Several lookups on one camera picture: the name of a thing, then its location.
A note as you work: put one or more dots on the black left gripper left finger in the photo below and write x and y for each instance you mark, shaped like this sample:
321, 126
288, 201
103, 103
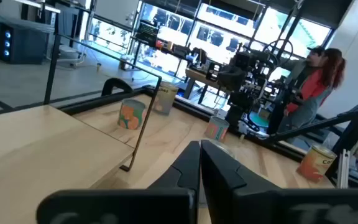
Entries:
154, 205

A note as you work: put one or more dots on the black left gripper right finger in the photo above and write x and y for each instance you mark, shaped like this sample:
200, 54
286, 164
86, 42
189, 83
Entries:
259, 205

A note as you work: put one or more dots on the short pink corn can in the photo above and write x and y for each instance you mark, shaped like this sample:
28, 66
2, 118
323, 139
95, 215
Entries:
216, 130

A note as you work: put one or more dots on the tall orange corn can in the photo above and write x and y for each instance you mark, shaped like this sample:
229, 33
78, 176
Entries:
315, 165

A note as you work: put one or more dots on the tall peaches can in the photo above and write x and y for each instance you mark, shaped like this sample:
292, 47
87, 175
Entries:
165, 99

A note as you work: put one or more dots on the short orange slices can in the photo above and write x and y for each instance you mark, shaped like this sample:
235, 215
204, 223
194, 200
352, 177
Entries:
131, 116

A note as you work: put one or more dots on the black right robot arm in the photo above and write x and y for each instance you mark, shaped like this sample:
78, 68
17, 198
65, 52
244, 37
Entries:
238, 105

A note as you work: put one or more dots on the background wooden workbench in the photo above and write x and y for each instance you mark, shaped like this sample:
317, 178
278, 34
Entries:
197, 74

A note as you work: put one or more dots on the person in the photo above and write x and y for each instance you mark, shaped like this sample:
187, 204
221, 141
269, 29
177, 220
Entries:
314, 56
312, 87

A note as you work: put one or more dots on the black computer with blue lights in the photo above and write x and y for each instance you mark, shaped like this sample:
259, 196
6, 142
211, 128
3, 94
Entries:
26, 46

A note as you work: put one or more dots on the white metal bracket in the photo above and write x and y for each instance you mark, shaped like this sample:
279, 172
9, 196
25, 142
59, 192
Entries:
343, 171

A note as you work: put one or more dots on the thin black shelf frame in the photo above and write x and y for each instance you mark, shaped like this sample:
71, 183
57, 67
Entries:
52, 68

